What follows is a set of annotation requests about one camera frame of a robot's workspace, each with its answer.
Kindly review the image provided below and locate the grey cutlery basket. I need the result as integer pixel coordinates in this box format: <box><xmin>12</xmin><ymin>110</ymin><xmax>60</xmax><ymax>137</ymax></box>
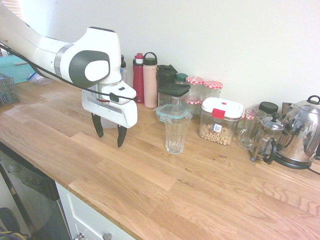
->
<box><xmin>0</xmin><ymin>72</ymin><xmax>21</xmax><ymax>106</ymax></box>

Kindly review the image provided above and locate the dark bag with yellow trim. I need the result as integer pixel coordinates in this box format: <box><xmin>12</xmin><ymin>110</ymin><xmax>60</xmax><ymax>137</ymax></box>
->
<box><xmin>0</xmin><ymin>206</ymin><xmax>29</xmax><ymax>240</ymax></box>

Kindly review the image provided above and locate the glass French press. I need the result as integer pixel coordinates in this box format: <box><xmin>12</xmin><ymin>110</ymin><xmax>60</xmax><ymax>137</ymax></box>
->
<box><xmin>250</xmin><ymin>112</ymin><xmax>294</xmax><ymax>166</ymax></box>

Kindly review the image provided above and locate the glass jar red gingham lid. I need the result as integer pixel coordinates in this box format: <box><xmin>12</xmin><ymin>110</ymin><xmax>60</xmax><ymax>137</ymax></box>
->
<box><xmin>202</xmin><ymin>79</ymin><xmax>224</xmax><ymax>101</ymax></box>
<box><xmin>185</xmin><ymin>76</ymin><xmax>205</xmax><ymax>101</ymax></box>

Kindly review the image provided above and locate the cereal container white lid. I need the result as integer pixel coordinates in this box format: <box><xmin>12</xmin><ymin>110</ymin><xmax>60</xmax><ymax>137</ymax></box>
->
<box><xmin>198</xmin><ymin>97</ymin><xmax>245</xmax><ymax>147</ymax></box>

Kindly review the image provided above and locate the glass jar black lid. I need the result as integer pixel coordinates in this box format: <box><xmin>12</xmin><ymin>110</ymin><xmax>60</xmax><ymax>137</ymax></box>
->
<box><xmin>258</xmin><ymin>101</ymin><xmax>280</xmax><ymax>119</ymax></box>

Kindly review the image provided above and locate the stainless steel electric kettle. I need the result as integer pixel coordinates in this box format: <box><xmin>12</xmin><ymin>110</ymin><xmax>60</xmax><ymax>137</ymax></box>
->
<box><xmin>273</xmin><ymin>94</ymin><xmax>320</xmax><ymax>170</ymax></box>

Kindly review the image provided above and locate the clear ribbed drinking glass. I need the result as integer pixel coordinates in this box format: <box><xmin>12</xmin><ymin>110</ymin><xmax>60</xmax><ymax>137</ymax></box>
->
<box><xmin>164</xmin><ymin>111</ymin><xmax>190</xmax><ymax>155</ymax></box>

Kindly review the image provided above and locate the black shaker bottle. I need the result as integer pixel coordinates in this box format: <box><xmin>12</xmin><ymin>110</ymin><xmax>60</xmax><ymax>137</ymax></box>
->
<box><xmin>156</xmin><ymin>64</ymin><xmax>179</xmax><ymax>88</ymax></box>

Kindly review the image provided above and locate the clear glass mug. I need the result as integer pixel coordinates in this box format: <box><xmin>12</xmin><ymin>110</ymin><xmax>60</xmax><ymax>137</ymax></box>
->
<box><xmin>236</xmin><ymin>107</ymin><xmax>268</xmax><ymax>151</ymax></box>

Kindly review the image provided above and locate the red water bottle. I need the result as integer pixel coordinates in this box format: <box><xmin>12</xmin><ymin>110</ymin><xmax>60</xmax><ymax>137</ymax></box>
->
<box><xmin>132</xmin><ymin>52</ymin><xmax>146</xmax><ymax>104</ymax></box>

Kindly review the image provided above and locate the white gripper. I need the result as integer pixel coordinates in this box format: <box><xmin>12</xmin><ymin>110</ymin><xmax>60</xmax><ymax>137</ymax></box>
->
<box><xmin>81</xmin><ymin>89</ymin><xmax>139</xmax><ymax>148</ymax></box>

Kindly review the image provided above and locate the black dishwasher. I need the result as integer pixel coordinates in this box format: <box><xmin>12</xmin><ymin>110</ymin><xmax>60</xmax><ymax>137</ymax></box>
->
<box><xmin>0</xmin><ymin>142</ymin><xmax>73</xmax><ymax>240</ymax></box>

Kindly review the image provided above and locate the clear plastic zip bag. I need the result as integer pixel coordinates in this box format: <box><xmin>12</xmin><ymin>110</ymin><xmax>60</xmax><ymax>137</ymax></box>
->
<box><xmin>25</xmin><ymin>71</ymin><xmax>54</xmax><ymax>86</ymax></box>

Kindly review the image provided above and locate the pink bottle black cap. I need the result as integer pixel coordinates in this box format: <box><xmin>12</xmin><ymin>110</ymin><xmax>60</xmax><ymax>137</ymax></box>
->
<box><xmin>142</xmin><ymin>51</ymin><xmax>159</xmax><ymax>109</ymax></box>

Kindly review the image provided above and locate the translucent pitcher blue lid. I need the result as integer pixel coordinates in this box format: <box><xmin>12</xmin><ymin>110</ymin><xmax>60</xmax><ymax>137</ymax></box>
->
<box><xmin>100</xmin><ymin>66</ymin><xmax>129</xmax><ymax>130</ymax></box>

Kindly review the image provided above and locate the metal drawer handle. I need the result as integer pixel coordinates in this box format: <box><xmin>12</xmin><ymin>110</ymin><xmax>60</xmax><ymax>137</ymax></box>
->
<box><xmin>74</xmin><ymin>231</ymin><xmax>114</xmax><ymax>240</ymax></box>

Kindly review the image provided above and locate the glass jar green lid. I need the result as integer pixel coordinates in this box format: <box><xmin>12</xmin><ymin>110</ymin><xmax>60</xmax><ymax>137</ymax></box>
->
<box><xmin>174</xmin><ymin>72</ymin><xmax>189</xmax><ymax>86</ymax></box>

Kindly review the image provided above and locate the small jar red gingham lid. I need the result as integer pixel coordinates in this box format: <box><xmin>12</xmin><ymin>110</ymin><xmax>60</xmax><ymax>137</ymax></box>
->
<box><xmin>184</xmin><ymin>96</ymin><xmax>203</xmax><ymax>116</ymax></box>

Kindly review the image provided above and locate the glass food container teal lid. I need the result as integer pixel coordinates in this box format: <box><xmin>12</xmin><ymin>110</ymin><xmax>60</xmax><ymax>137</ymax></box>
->
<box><xmin>155</xmin><ymin>103</ymin><xmax>194</xmax><ymax>126</ymax></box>

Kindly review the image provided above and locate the teal bread box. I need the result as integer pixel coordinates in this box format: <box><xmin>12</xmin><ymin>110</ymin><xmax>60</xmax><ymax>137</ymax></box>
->
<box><xmin>0</xmin><ymin>55</ymin><xmax>36</xmax><ymax>85</ymax></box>

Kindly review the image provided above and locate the clear square container black lid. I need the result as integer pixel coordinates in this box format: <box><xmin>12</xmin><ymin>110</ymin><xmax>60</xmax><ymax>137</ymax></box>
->
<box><xmin>157</xmin><ymin>83</ymin><xmax>192</xmax><ymax>109</ymax></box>

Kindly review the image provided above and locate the white cabinet drawer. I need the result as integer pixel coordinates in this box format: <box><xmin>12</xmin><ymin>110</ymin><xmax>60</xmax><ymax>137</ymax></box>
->
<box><xmin>55</xmin><ymin>180</ymin><xmax>137</xmax><ymax>240</ymax></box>

